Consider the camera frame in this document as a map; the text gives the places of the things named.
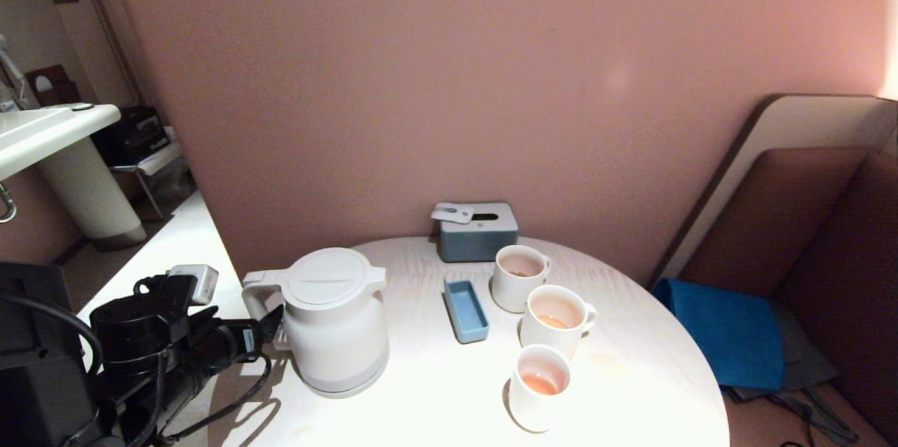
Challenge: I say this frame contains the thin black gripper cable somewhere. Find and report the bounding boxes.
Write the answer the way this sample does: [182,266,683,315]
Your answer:
[158,352,274,446]

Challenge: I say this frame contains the white flat plastic piece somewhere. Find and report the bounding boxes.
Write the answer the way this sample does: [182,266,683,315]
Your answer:
[431,203,475,225]

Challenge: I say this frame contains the brown wooden holder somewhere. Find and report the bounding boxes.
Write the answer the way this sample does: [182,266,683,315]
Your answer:
[25,65,81,109]

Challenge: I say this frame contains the blue rectangular tray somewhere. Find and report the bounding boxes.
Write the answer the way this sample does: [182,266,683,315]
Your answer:
[443,279,490,344]

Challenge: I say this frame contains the grey wall-mounted fixture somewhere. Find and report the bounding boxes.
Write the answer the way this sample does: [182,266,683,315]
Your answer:
[0,34,32,112]

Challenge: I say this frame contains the blue fabric bag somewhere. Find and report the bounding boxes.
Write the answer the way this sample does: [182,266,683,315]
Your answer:
[652,279,785,393]

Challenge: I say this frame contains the white leaning board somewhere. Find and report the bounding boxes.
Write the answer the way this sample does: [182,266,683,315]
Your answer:
[649,95,898,286]

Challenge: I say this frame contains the grey round kettle base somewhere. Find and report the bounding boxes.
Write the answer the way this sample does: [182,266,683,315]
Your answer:
[300,363,390,399]

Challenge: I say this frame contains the metal folding rack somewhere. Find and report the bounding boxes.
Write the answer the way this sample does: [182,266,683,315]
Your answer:
[109,128,197,223]

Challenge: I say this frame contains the grey fabric bag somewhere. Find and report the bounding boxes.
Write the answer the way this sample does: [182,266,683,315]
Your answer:
[723,303,860,444]

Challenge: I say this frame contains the thick black arm hose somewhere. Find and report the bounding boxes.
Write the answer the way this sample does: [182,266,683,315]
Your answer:
[0,293,102,374]

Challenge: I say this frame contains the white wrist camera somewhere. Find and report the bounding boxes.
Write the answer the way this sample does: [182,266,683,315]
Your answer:
[167,264,220,306]

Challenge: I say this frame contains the white electric kettle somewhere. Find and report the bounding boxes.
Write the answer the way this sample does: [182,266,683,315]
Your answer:
[242,248,390,397]

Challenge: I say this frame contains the brown upholstered cushion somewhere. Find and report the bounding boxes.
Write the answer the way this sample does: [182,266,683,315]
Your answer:
[772,151,898,444]
[677,147,867,293]

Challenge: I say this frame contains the black box appliance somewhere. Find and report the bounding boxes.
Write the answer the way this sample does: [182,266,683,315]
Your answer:
[91,106,171,168]

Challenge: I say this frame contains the white ribbed mug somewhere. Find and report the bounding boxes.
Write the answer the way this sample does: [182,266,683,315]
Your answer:
[519,284,598,361]
[490,245,552,314]

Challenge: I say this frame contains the grey-blue tissue box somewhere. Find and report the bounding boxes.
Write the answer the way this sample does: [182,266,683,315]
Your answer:
[438,203,519,264]

